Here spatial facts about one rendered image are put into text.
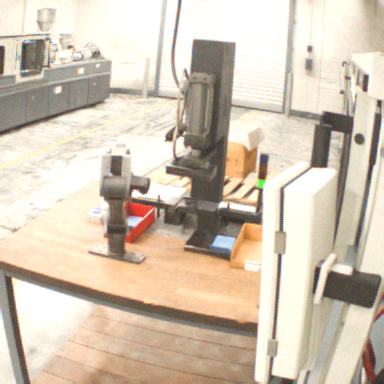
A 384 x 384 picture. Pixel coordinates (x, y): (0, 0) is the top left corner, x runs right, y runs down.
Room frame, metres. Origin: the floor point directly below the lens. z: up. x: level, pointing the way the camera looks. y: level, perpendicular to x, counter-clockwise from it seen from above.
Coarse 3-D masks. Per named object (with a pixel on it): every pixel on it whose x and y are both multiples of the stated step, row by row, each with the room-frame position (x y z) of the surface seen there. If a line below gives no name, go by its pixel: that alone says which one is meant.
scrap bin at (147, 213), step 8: (128, 208) 1.89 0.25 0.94; (136, 208) 1.89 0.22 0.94; (144, 208) 1.88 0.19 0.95; (152, 208) 1.86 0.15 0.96; (136, 216) 1.89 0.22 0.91; (144, 216) 1.76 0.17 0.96; (152, 216) 1.84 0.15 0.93; (144, 224) 1.75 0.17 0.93; (104, 232) 1.66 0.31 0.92; (136, 232) 1.67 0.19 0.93; (128, 240) 1.63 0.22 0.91
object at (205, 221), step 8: (168, 208) 1.85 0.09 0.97; (168, 216) 1.85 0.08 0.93; (176, 216) 1.84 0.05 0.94; (184, 216) 1.91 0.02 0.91; (200, 216) 1.82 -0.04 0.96; (208, 216) 1.81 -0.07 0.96; (216, 216) 1.87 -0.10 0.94; (176, 224) 1.84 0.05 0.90; (200, 224) 1.82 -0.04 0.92; (208, 224) 1.81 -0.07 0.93
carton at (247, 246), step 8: (248, 224) 1.75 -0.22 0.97; (240, 232) 1.66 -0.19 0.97; (248, 232) 1.74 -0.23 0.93; (256, 232) 1.74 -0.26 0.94; (240, 240) 1.67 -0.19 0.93; (248, 240) 1.74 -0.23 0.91; (256, 240) 1.74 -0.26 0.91; (240, 248) 1.66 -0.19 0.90; (248, 248) 1.66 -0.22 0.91; (256, 248) 1.67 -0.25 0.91; (232, 256) 1.51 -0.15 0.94; (240, 256) 1.59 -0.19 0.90; (248, 256) 1.59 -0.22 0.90; (256, 256) 1.60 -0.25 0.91; (232, 264) 1.51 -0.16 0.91; (240, 264) 1.50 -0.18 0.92; (248, 264) 1.50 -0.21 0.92; (256, 264) 1.49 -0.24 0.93
